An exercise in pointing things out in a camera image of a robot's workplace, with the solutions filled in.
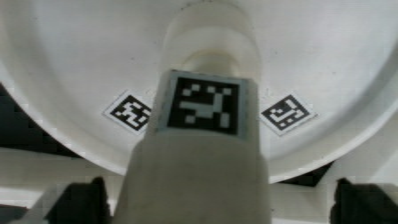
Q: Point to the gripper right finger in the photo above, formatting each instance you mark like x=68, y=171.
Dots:
x=363, y=205

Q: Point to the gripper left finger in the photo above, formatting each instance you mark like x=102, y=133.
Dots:
x=71, y=205

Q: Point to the white cylindrical table leg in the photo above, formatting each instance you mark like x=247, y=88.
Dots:
x=196, y=181

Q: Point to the white round table top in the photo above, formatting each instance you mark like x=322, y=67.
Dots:
x=80, y=55

